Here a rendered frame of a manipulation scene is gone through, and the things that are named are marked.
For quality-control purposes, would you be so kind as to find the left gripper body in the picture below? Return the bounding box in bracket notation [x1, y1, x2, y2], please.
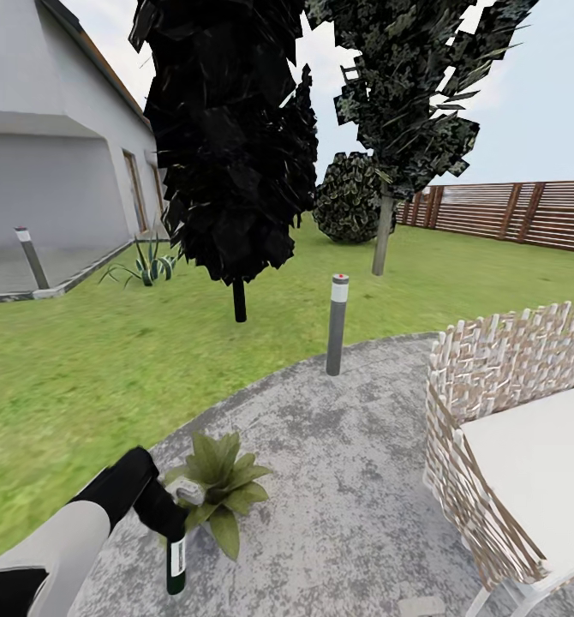
[138, 488, 188, 540]

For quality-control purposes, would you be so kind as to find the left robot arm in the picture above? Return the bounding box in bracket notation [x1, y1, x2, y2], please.
[0, 448, 204, 617]

